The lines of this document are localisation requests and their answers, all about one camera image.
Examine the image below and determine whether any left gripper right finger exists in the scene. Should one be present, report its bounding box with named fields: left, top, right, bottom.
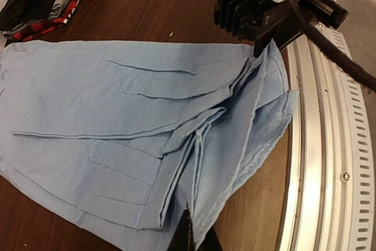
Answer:
left=197, top=226, right=223, bottom=251

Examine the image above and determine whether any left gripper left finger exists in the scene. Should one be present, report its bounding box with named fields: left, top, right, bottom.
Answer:
left=167, top=209, right=195, bottom=251

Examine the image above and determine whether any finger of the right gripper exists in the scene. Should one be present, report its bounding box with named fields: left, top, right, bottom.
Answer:
left=253, top=35, right=274, bottom=58

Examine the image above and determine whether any light blue long sleeve shirt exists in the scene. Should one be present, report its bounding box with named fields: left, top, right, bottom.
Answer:
left=1, top=41, right=298, bottom=250

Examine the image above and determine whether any grey shirt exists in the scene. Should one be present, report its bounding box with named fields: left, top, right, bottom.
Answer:
left=2, top=0, right=95, bottom=36

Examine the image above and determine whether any red plaid shirt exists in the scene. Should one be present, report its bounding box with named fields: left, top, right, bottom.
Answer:
left=9, top=0, right=80, bottom=42

